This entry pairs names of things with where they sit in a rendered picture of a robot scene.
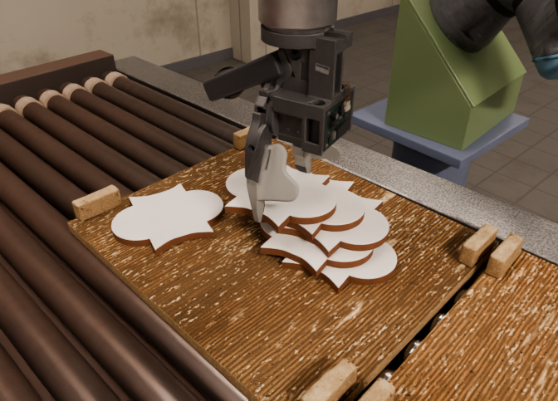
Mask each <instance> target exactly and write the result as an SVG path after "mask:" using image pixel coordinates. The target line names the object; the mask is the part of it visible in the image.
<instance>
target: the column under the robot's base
mask: <svg viewBox="0 0 558 401"><path fill-rule="evenodd" d="M387 101H388V98H386V99H384V100H381V101H379V102H377V103H374V104H373V105H369V106H367V107H365V108H363V109H361V110H357V111H356V112H353V117H352V124H353V125H357V126H359V127H361V128H363V129H365V130H368V131H370V132H373V133H375V134H378V135H380V136H382V137H385V138H386V139H390V140H392V141H394V146H393V152H392V159H396V160H398V161H400V162H403V163H405V164H408V165H411V166H413V167H415V168H417V169H421V170H423V171H426V172H428V173H431V174H434V175H436V176H439V177H440V178H444V179H446V180H448V181H451V182H453V183H456V184H459V185H461V186H463V187H465V186H466V182H467V176H468V172H469V169H470V165H471V162H472V161H473V160H474V159H477V158H478V157H480V156H481V155H483V154H485V153H486V152H487V151H489V150H490V149H492V148H494V147H496V146H497V145H499V144H500V143H502V142H503V141H505V140H506V139H508V138H510V137H512V136H513V135H514V134H516V133H517V132H519V131H521V130H523V129H524V128H526V127H527V126H528V123H529V120H530V118H527V117H525V116H522V115H518V114H515V113H511V114H509V116H507V117H506V118H505V119H504V120H502V121H501V122H499V123H498V124H497V125H495V126H494V127H492V128H491V129H490V130H489V131H488V132H486V133H485V134H484V135H482V136H481V137H480V138H478V139H477V140H475V141H474V142H473V143H471V144H470V145H469V146H468V147H467V148H466V149H464V150H463V151H461V150H458V149H455V148H452V147H449V146H447V145H444V144H440V143H438V142H435V141H432V140H430V139H426V138H424V137H421V136H418V135H416V134H412V133H409V132H407V131H404V130H400V129H398V128H395V127H393V126H390V125H386V124H385V123H384V121H385V114H386V107H387Z"/></svg>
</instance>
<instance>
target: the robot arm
mask: <svg viewBox="0 0 558 401"><path fill-rule="evenodd" d="M429 4H430V7H431V11H432V14H433V17H434V19H435V21H436V23H437V24H438V26H439V27H440V29H441V30H442V32H443V33H444V35H445V36H446V37H447V38H448V39H449V40H450V41H451V42H452V43H453V44H454V45H455V46H457V47H459V48H460V49H462V50H464V51H467V52H471V53H475V52H478V51H481V49H483V48H484V47H486V46H488V45H489V44H490V43H491V42H492V41H493V39H494V38H495V37H496V36H497V34H498V33H499V32H500V31H501V30H502V29H503V28H504V26H505V25H506V24H507V23H508V22H509V20H510V19H512V18H513V17H514V16H516V18H517V21H518V22H519V25H520V28H521V31H522V33H523V36H524V38H525V40H526V44H527V46H528V48H529V51H530V53H531V57H532V59H531V61H532V62H534V63H535V65H536V69H537V70H538V72H539V74H540V76H542V77H544V78H545V79H548V80H558V0H429ZM257 6H258V20H259V21H260V22H261V23H262V24H261V40H262V41H263V42H264V43H266V44H267V45H269V46H274V47H279V49H278V50H276V51H273V52H271V53H269V54H266V55H265V56H261V57H259V58H257V59H255V60H253V61H249V62H248V63H245V64H243V65H241V66H238V67H236V68H235V66H224V67H222V68H220V69H219V70H218V71H217V72H216V73H215V75H214V77H212V78H210V79H208V80H205V81H204V82H203V87H204V89H205V91H206V93H207V96H208V98H209V100H210V101H215V100H219V99H222V98H224V99H229V100H231V99H235V98H237V97H239V96H240V95H241V94H242V93H243V92H244V90H246V89H248V88H251V87H254V86H257V85H260V84H261V87H262V88H261V89H260V90H259V94H258V96H257V98H256V101H255V108H254V111H253V113H252V123H251V125H250V128H249V131H248V133H247V140H246V146H245V177H246V179H247V192H248V196H249V200H250V204H251V207H252V214H253V217H254V220H255V221H256V222H258V223H261V222H262V214H263V212H264V208H265V201H277V202H292V201H294V200H296V198H297V196H298V193H299V186H298V184H297V182H296V181H295V180H294V179H293V178H292V177H291V176H290V175H289V174H288V173H287V171H286V161H287V151H286V148H285V147H284V146H283V145H282V144H272V139H276V138H277V137H278V139H279V140H282V141H286V142H288V143H291V145H292V154H293V155H294V156H295V167H296V168H297V169H298V170H299V171H301V172H303V173H306V174H310V173H311V163H312V159H338V158H339V157H340V151H339V150H338V148H336V147H335V146H334V145H333V144H334V143H335V142H336V141H337V140H338V139H339V138H340V137H342V136H343V135H344V134H345V133H346V132H347V130H348V131H351V126H352V117H353V108H354V98H355V85H351V84H349V83H348V82H347V81H343V80H342V77H343V66H344V54H345V49H347V48H349V47H350V46H352V39H353V32H352V31H346V30H340V29H335V25H334V23H335V21H336V20H337V7H338V0H257ZM343 82H344V83H343Z"/></svg>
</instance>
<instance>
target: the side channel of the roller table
mask: <svg viewBox="0 0 558 401"><path fill-rule="evenodd" d="M105 71H116V68H115V59H114V56H113V55H112V54H110V53H108V52H106V51H102V50H97V51H91V52H87V53H84V54H80V55H77V56H71V57H67V58H64V59H60V60H57V61H51V62H48V63H44V64H41V65H37V66H31V67H28V68H24V69H21V70H17V71H11V72H8V73H4V74H1V75H0V103H3V104H5V105H10V106H11V107H12V101H13V99H14V98H15V97H17V96H19V95H26V96H29V97H32V98H34V99H36V94H37V92H38V91H39V90H41V89H46V88H47V89H50V90H55V91H57V92H58V90H59V87H60V86H61V85H62V84H63V83H65V82H70V83H72V84H78V85H79V84H80V83H81V80H82V79H83V78H84V77H86V76H92V77H97V78H99V79H100V76H101V75H102V73H103V72H105Z"/></svg>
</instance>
